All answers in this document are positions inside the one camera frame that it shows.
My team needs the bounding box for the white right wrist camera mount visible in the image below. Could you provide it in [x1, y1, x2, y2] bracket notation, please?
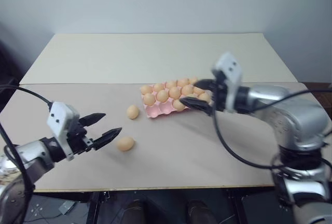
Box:
[212, 51, 244, 114]

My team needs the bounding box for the small grey box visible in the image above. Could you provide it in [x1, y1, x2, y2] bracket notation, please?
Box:
[58, 200, 76, 215]

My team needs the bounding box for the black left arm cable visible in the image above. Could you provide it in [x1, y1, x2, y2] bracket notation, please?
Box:
[0, 85, 53, 224]

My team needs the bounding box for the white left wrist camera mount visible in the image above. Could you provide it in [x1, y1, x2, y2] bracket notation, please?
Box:
[46, 102, 80, 162]

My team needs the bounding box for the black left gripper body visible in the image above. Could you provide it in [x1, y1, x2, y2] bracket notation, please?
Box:
[67, 121, 94, 155]

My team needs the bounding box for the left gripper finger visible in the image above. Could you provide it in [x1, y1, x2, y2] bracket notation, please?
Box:
[92, 127, 123, 150]
[78, 113, 107, 128]

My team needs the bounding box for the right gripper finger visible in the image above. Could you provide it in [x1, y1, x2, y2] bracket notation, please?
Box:
[194, 78, 217, 90]
[179, 96, 215, 117]

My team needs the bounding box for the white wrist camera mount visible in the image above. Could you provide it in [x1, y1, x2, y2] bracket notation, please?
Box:
[212, 51, 244, 114]
[46, 102, 80, 162]

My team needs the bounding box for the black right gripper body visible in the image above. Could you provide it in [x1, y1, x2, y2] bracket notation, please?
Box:
[211, 70, 229, 112]

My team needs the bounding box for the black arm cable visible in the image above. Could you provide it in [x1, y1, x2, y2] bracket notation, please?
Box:
[0, 85, 53, 224]
[212, 88, 332, 170]

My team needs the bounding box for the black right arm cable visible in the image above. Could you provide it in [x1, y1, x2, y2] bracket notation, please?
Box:
[212, 88, 332, 170]

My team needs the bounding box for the pink egg tray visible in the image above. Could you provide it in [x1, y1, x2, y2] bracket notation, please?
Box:
[140, 78, 216, 119]

